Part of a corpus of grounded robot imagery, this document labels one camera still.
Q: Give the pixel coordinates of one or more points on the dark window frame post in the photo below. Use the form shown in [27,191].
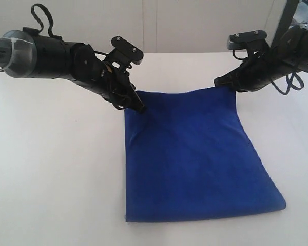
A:
[285,20]

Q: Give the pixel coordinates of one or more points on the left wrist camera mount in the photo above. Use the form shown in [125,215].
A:
[124,53]

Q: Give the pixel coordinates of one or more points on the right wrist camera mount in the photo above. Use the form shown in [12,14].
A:
[240,41]

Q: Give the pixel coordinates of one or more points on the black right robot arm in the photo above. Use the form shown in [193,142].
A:
[277,65]

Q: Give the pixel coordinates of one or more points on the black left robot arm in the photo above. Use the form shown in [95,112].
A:
[27,54]

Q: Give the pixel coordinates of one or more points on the blue towel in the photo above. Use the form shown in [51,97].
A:
[189,158]

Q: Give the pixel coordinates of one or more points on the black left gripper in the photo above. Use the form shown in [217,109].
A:
[94,75]

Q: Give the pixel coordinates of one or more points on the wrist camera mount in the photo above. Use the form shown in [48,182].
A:
[240,41]
[124,53]

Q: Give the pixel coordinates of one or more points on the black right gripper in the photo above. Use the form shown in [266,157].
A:
[255,72]

